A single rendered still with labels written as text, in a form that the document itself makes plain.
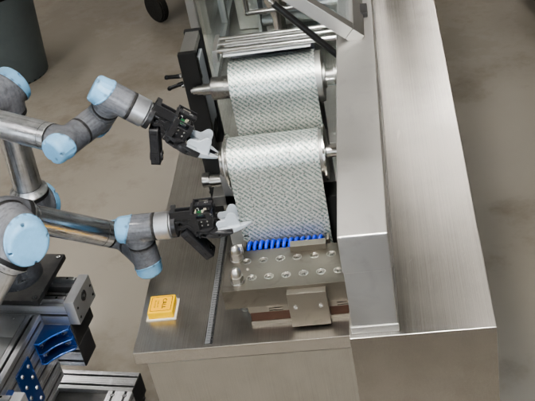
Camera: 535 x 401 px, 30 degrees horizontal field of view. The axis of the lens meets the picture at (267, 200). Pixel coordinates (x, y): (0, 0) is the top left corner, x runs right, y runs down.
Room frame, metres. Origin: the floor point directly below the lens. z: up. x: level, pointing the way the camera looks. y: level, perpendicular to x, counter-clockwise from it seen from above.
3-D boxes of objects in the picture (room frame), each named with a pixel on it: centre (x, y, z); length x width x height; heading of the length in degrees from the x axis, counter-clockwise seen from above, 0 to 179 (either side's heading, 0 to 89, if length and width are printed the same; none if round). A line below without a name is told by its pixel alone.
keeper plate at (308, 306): (1.91, -0.05, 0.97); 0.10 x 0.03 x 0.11; 80
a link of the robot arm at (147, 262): (2.21, 0.36, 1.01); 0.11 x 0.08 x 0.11; 29
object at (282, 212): (2.13, -0.03, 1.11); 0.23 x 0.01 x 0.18; 80
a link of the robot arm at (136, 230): (2.19, 0.36, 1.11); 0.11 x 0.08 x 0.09; 80
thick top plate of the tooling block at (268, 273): (2.00, -0.05, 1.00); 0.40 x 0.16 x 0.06; 80
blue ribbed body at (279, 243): (2.11, -0.03, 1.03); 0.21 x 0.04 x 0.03; 80
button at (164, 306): (2.09, 0.34, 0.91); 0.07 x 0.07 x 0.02; 80
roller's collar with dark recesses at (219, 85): (2.46, 0.06, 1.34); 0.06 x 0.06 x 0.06; 80
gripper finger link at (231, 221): (2.13, 0.10, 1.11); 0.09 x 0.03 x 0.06; 79
